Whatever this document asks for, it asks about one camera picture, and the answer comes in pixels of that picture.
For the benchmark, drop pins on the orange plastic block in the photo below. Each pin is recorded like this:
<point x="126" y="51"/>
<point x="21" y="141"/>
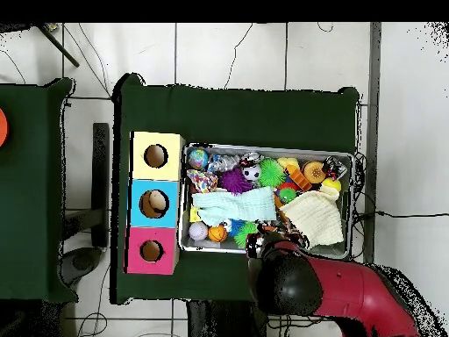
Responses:
<point x="298" y="176"/>

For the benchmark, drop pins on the black slanted rod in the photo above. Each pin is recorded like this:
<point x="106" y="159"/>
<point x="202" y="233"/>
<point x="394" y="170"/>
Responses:
<point x="59" y="47"/>

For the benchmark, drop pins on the toy burger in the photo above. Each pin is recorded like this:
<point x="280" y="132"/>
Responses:
<point x="314" y="172"/>

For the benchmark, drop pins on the wooden box with three holes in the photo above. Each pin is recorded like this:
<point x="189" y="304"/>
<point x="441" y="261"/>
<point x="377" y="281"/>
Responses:
<point x="173" y="165"/>

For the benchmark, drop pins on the silver toy robot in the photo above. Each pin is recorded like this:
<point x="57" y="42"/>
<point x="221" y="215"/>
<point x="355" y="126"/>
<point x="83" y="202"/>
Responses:
<point x="222" y="163"/>

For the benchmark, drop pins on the orange striped tiger toy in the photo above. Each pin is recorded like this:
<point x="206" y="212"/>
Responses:
<point x="268" y="228"/>

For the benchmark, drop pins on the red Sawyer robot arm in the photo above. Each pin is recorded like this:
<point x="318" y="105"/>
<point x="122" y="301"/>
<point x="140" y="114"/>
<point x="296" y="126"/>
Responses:
<point x="350" y="291"/>

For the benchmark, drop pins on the globe print ball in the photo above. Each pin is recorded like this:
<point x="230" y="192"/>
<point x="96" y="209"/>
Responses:
<point x="198" y="159"/>

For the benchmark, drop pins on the dark green table cloth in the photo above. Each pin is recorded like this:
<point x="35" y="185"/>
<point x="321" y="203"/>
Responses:
<point x="31" y="210"/>
<point x="228" y="116"/>

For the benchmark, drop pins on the shallow metal mesh bin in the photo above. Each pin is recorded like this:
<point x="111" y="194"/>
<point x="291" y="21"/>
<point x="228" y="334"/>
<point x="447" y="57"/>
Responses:
<point x="308" y="154"/>

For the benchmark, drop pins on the green spiky ball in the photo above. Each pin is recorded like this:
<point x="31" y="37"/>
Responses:
<point x="272" y="173"/>

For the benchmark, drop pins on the mint green waffle cloth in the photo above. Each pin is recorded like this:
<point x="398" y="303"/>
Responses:
<point x="238" y="207"/>

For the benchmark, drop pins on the white baseball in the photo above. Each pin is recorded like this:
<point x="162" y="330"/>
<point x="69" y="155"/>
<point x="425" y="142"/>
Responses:
<point x="198" y="231"/>

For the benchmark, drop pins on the black upright panel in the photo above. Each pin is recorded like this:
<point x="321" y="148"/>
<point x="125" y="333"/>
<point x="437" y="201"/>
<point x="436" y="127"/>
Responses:
<point x="101" y="175"/>

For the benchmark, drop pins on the purple spiky ball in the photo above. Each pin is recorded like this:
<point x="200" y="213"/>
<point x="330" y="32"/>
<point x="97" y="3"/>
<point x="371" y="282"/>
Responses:
<point x="234" y="182"/>

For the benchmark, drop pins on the cream waffle cloth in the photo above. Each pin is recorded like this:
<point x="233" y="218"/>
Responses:
<point x="315" y="217"/>

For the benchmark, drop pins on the orange disc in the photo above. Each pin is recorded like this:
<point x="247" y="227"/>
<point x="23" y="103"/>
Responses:
<point x="2" y="128"/>

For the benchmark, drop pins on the grey round chair base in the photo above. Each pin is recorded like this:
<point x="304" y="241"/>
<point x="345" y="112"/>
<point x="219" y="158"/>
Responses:
<point x="82" y="261"/>

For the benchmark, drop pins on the colourful heart print cloth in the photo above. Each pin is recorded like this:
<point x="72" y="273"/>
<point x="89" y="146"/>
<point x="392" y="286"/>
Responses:
<point x="202" y="180"/>

